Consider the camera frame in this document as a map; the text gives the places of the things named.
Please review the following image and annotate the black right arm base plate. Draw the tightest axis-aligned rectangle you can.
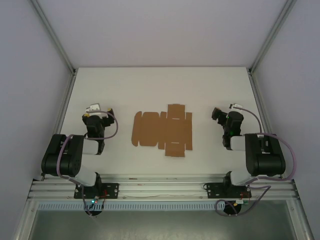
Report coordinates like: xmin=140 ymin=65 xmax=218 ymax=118
xmin=203 ymin=182 xmax=252 ymax=200

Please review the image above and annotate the aluminium mounting rail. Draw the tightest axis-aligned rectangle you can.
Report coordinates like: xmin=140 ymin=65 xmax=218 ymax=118
xmin=26 ymin=174 xmax=300 ymax=201

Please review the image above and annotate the aluminium table side rail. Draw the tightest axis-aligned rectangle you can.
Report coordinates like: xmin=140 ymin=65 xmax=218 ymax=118
xmin=13 ymin=71 xmax=77 ymax=240
xmin=247 ymin=71 xmax=315 ymax=240

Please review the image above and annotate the grey metal sheet panel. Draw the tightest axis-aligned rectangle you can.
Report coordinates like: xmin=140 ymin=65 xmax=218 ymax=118
xmin=26 ymin=201 xmax=304 ymax=240

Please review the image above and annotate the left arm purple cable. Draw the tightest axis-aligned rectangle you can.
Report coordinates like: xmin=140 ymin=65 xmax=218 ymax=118
xmin=56 ymin=111 xmax=119 ymax=219

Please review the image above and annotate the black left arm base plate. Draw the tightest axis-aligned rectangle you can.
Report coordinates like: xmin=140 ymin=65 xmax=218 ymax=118
xmin=73 ymin=182 xmax=120 ymax=200

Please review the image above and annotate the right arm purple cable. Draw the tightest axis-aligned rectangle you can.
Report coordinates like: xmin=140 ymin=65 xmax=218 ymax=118
xmin=214 ymin=106 xmax=298 ymax=217

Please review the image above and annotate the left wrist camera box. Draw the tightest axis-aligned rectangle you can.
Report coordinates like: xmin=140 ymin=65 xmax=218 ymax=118
xmin=86 ymin=102 xmax=102 ymax=115

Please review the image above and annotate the grey slotted cable duct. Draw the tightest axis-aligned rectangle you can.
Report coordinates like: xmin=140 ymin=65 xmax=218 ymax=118
xmin=36 ymin=202 xmax=251 ymax=211

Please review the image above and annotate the aluminium frame post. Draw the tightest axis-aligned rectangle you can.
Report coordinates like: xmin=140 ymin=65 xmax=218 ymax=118
xmin=31 ymin=0 xmax=77 ymax=75
xmin=248 ymin=0 xmax=298 ymax=75

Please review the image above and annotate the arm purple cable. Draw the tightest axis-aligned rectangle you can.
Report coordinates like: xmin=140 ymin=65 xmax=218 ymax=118
xmin=214 ymin=106 xmax=298 ymax=217
xmin=56 ymin=111 xmax=119 ymax=219

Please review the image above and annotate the brown cardboard box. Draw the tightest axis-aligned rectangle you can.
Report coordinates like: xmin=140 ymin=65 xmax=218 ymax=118
xmin=130 ymin=103 xmax=194 ymax=158

